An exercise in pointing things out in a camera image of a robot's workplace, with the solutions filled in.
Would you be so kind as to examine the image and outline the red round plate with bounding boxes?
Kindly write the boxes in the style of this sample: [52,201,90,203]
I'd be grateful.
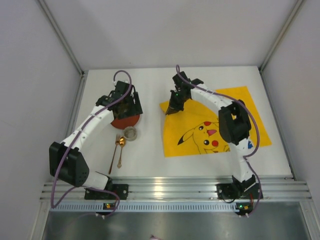
[111,115,140,130]

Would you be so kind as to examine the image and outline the small clear glass cup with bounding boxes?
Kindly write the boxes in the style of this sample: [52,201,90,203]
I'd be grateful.
[123,126,138,142]

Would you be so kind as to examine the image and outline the yellow Pikachu placemat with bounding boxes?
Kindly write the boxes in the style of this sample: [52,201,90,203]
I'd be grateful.
[163,86,272,158]

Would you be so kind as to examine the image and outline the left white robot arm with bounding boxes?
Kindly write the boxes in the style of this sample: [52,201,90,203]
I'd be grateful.
[49,81,143,190]

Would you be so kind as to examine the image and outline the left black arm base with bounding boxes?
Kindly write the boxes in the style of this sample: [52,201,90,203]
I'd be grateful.
[84,184,129,200]

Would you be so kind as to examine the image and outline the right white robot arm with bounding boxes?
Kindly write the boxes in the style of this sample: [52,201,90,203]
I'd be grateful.
[166,71,256,192]

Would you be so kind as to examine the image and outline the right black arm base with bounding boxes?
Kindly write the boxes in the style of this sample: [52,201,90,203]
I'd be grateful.
[216,183,264,202]

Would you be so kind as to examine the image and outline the rose gold fork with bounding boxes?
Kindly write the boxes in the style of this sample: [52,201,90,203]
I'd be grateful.
[108,134,121,175]

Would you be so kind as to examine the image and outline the rose gold spoon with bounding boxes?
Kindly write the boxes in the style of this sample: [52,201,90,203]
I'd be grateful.
[117,136,126,169]

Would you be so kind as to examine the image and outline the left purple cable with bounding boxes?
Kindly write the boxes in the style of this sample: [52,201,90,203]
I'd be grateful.
[50,69,133,209]

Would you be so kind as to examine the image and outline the purple cable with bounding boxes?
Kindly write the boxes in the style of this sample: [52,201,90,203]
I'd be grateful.
[175,64,262,181]
[50,69,133,209]

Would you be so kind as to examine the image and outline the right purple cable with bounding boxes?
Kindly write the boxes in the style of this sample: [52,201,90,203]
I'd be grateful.
[175,64,262,181]

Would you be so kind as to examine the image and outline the slotted cable duct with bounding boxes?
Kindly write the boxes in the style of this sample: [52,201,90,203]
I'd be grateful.
[49,202,255,213]

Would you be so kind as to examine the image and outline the aluminium front rail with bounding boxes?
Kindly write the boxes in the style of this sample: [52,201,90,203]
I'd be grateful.
[39,176,313,201]

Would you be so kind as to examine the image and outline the right aluminium frame post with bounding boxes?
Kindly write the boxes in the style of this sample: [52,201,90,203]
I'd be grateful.
[258,0,307,74]

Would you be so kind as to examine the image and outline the aluminium frame post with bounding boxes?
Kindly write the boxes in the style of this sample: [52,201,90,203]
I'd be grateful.
[36,0,85,77]
[258,0,307,74]

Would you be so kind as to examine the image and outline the left aluminium frame post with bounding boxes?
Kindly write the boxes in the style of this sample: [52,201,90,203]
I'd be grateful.
[36,0,85,77]

